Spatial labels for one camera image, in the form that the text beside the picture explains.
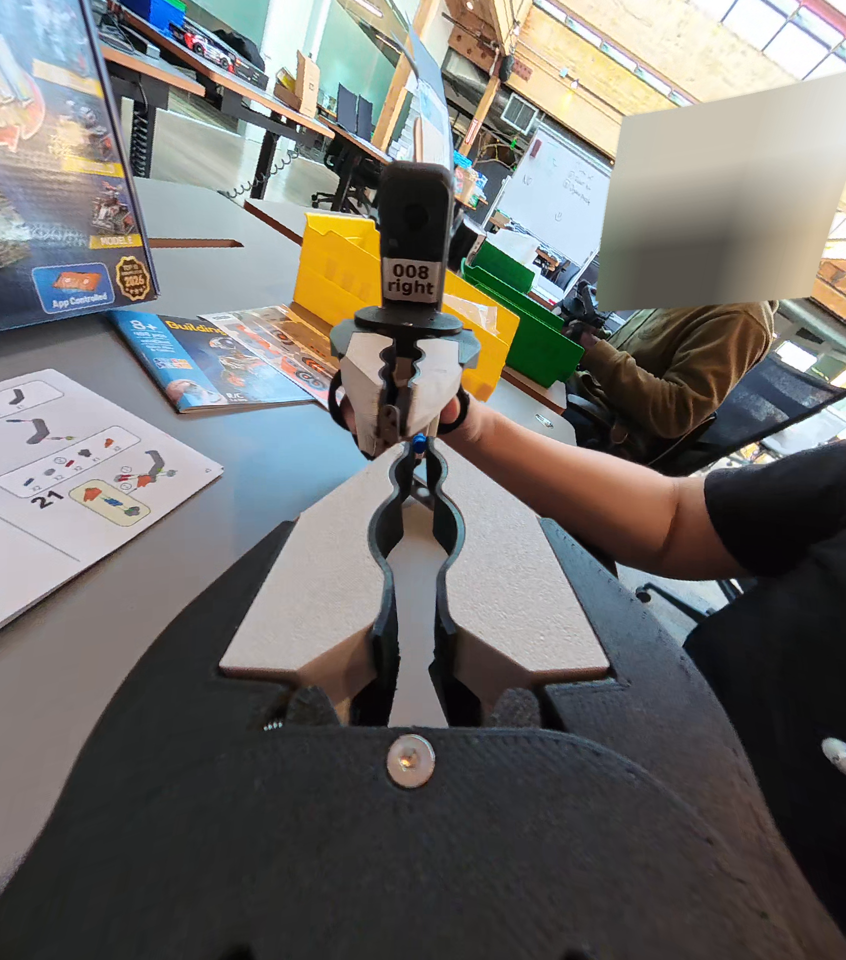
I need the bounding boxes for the black office chair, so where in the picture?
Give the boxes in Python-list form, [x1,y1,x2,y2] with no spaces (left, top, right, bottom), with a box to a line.
[644,352,846,481]

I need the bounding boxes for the cardboard box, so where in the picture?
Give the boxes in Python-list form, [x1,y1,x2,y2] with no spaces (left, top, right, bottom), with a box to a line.
[273,51,323,117]

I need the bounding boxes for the grey desk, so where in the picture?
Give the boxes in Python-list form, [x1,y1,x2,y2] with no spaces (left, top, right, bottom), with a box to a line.
[0,176,582,924]

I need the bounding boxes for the person's right forearm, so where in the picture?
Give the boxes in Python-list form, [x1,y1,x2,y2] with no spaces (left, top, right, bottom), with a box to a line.
[468,416,739,580]

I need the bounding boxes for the person's black shirt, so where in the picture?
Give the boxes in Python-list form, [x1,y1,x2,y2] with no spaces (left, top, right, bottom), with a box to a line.
[681,423,846,960]

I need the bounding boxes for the wooden display easel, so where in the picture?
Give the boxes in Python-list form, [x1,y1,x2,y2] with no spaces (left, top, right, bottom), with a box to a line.
[372,0,458,170]

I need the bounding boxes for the open instruction manual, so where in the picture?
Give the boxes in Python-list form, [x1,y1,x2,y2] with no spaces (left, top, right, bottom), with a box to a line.
[0,367,225,672]

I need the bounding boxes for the blue storage bin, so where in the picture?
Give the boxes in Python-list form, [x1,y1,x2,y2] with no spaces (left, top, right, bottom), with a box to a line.
[119,0,188,31]

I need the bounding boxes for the red toy race car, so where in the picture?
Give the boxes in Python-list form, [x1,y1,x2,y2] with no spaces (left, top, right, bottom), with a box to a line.
[168,18,244,72]

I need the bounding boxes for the robot kit box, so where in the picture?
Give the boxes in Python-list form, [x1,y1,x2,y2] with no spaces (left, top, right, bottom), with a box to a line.
[0,0,162,345]

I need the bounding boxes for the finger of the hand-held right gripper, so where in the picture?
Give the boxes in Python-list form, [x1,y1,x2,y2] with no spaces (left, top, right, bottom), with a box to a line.
[337,333,400,460]
[399,341,466,445]

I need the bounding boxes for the person's right hand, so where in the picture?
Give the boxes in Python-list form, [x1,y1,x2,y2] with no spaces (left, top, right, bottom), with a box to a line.
[438,391,503,455]

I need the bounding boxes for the clear plastic bags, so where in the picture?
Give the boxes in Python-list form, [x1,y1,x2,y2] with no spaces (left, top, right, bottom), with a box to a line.
[441,292,503,335]

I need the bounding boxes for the sticker sheet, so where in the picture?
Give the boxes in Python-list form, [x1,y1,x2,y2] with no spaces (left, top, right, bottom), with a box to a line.
[198,303,342,410]

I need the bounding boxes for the blue cover booklet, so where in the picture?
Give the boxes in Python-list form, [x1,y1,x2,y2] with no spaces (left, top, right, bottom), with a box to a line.
[106,309,319,415]

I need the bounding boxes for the whiteboard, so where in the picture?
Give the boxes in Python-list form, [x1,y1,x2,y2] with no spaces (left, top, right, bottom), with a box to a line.
[494,123,613,267]

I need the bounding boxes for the yellow storage bin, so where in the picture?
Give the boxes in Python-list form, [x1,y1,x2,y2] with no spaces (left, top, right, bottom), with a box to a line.
[294,212,520,402]

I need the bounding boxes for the green storage bin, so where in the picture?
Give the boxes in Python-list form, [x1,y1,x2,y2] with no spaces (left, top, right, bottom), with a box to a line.
[460,240,588,390]

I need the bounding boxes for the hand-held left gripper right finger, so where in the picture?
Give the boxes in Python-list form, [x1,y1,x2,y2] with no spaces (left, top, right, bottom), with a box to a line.
[425,439,613,727]

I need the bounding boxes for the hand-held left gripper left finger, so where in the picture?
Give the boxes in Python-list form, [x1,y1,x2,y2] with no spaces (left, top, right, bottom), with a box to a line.
[217,441,406,727]

